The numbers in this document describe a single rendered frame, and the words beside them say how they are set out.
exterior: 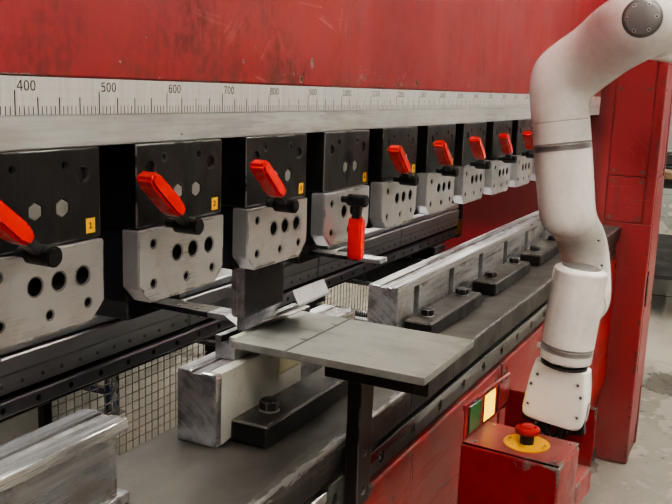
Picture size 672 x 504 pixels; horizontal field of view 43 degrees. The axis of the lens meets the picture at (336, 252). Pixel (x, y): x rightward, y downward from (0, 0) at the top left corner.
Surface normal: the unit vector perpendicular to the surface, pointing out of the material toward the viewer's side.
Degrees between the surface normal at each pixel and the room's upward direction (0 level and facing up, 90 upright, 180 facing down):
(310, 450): 0
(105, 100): 90
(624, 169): 90
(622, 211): 90
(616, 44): 118
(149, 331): 90
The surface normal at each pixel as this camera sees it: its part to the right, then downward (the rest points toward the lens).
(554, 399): -0.53, 0.14
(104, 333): 0.89, 0.11
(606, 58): -0.77, 0.55
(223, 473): 0.04, -0.98
